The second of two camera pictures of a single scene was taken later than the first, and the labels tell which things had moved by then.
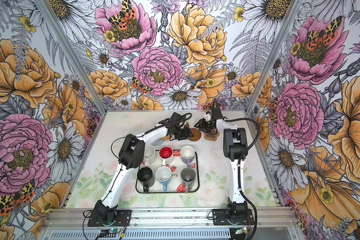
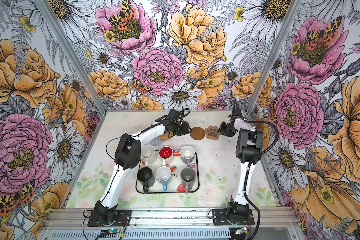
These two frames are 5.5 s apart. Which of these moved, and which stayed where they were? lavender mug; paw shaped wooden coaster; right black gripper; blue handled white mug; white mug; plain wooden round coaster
Moved: right black gripper; plain wooden round coaster
Stayed: blue handled white mug; paw shaped wooden coaster; lavender mug; white mug
